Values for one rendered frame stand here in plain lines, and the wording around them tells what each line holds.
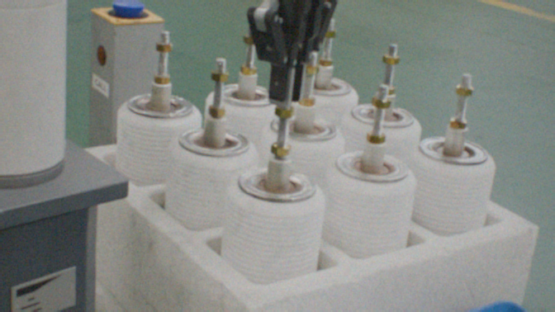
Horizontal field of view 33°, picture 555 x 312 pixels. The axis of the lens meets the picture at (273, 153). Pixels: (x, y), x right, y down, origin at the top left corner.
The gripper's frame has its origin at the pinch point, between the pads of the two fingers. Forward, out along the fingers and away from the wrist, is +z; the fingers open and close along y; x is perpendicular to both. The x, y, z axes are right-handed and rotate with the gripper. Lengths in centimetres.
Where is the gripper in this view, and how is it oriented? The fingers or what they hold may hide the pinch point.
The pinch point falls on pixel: (286, 82)
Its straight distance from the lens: 85.6
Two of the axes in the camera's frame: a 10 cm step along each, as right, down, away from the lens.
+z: -1.0, 9.2, 3.7
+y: -5.0, 2.8, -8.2
